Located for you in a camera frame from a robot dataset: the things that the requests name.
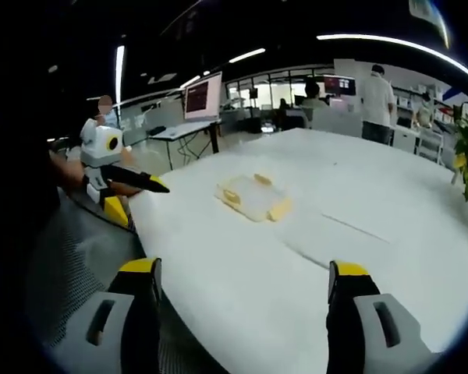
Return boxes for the wall screen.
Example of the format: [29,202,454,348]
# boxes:
[323,75,356,97]

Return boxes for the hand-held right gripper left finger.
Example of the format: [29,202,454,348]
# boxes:
[51,256,164,374]

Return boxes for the long ceiling light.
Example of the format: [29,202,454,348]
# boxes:
[316,34,468,79]

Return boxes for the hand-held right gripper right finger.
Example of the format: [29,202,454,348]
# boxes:
[325,259,442,374]

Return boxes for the short ceiling light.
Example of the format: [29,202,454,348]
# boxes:
[228,48,267,65]
[114,44,126,103]

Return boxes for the white folding desk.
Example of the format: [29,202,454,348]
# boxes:
[147,119,223,171]

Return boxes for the grey mesh chair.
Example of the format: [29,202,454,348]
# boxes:
[23,186,149,351]

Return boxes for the large computer monitor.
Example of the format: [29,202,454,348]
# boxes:
[183,71,223,122]

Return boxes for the clear lunch box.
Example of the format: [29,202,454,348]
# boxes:
[214,172,293,224]

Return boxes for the white partition panel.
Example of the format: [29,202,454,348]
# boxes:
[310,106,364,138]

